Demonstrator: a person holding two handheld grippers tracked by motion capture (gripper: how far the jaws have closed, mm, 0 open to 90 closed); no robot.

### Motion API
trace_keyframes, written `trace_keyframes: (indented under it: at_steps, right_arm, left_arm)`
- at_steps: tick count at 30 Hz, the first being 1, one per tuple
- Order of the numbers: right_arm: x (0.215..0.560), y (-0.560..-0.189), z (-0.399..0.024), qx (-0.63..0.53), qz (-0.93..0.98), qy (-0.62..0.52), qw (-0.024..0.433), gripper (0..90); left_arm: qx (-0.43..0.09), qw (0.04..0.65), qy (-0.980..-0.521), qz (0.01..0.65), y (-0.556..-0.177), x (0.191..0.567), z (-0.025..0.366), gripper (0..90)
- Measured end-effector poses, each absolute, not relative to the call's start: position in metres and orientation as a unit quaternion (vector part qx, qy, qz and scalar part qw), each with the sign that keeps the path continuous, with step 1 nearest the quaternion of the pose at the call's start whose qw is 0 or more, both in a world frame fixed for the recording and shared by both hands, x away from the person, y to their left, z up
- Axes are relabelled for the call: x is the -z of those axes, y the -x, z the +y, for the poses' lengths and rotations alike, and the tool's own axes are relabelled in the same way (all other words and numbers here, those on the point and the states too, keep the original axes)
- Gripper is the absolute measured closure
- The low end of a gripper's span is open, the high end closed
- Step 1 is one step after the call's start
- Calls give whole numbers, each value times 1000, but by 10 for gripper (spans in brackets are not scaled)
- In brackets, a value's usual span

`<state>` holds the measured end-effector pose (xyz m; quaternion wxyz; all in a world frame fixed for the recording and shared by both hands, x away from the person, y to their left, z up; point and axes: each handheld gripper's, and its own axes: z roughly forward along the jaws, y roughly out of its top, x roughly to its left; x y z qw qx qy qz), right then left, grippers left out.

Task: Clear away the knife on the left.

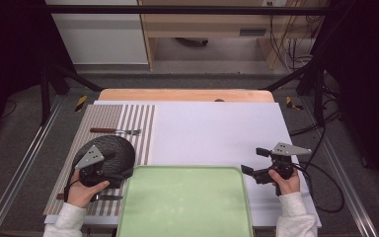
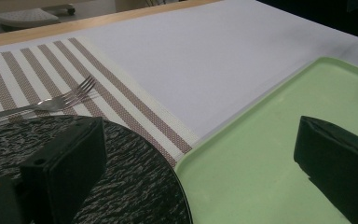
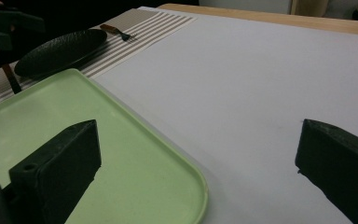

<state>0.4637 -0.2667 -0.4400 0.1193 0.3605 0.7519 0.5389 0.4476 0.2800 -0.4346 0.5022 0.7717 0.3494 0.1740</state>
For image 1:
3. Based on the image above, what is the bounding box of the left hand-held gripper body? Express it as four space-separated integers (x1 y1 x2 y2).
74 144 121 190

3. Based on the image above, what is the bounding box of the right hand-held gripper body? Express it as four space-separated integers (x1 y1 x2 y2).
253 141 313 186

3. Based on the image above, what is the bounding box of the fork with wooden handle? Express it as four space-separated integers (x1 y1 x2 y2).
89 127 142 136

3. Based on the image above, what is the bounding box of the knife with wooden handle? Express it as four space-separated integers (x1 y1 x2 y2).
56 193 124 202

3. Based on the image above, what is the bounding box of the green cutting board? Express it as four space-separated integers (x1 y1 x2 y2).
115 165 255 237

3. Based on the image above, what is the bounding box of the person's right hand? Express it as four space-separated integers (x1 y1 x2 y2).
267 168 302 197

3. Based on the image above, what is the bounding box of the person's left hand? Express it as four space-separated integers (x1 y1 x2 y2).
66 169 111 209

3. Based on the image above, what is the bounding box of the black textured round plate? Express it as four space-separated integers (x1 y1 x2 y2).
72 134 137 190

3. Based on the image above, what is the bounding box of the striped grey placemat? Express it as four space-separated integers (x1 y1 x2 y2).
42 104 157 217

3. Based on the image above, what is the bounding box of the white board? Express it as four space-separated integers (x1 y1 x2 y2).
43 100 323 229

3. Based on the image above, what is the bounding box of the yellow black tape strip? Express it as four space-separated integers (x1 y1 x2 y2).
284 96 305 112
74 95 89 113

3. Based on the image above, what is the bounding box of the black metal stand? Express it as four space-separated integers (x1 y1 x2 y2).
260 61 328 128
39 63 104 126

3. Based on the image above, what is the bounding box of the wooden board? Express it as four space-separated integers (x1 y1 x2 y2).
98 88 275 104

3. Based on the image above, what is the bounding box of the black curtain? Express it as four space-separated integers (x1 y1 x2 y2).
322 0 379 200
0 0 77 147

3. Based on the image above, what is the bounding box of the white cabinet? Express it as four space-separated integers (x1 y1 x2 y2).
44 0 149 65

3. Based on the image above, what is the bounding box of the light wooden desk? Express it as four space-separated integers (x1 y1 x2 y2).
137 0 328 71

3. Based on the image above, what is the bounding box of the left hand-held gripper black cable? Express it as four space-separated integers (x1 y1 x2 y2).
63 178 81 203

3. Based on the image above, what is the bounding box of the hand-held gripper black cable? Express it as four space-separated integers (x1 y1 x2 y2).
292 162 346 214
63 178 81 203

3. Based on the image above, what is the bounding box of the black floor cable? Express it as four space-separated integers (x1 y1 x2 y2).
288 109 342 137

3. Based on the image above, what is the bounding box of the right hand-held gripper black cable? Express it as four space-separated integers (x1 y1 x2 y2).
292 162 346 214

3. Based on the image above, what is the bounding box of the aluminium floor rail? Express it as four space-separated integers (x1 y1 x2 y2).
0 96 65 237
321 136 379 237

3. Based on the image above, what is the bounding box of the bundle of hanging cables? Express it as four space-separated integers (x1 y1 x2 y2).
267 0 324 72

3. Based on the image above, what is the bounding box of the black frame crossbar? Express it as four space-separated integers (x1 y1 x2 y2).
42 4 334 16

